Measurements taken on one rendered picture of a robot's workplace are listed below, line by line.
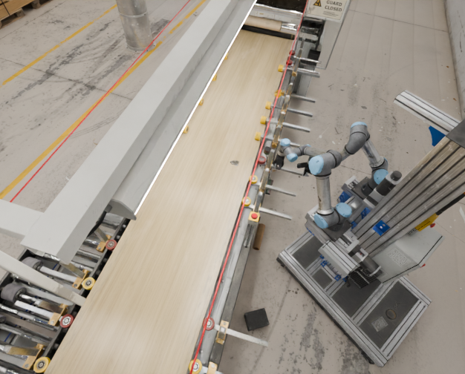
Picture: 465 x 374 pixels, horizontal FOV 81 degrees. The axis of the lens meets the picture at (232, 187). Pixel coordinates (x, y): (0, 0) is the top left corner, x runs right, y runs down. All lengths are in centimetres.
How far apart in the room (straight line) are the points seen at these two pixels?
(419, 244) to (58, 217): 213
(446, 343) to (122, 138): 350
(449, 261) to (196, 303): 300
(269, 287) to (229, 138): 160
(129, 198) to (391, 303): 288
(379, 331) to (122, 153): 283
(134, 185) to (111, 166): 9
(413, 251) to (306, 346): 140
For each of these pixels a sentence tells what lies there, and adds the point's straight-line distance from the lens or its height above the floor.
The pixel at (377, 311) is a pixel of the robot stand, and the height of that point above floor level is 21.
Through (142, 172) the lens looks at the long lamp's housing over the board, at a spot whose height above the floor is 237.
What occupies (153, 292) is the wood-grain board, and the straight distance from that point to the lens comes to 212.
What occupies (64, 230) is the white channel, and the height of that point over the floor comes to 246.
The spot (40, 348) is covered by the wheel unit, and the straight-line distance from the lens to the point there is 235.
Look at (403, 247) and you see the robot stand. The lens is 222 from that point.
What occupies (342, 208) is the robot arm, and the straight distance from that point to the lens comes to 211.
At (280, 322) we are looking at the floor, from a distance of 302.
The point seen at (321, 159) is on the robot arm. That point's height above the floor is 160.
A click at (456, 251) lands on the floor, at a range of 421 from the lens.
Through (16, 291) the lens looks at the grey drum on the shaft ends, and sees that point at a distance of 253.
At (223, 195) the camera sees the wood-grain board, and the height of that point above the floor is 90.
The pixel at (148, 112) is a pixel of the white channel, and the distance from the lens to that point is 72.
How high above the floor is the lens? 292
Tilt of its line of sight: 56 degrees down
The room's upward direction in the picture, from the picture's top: 6 degrees clockwise
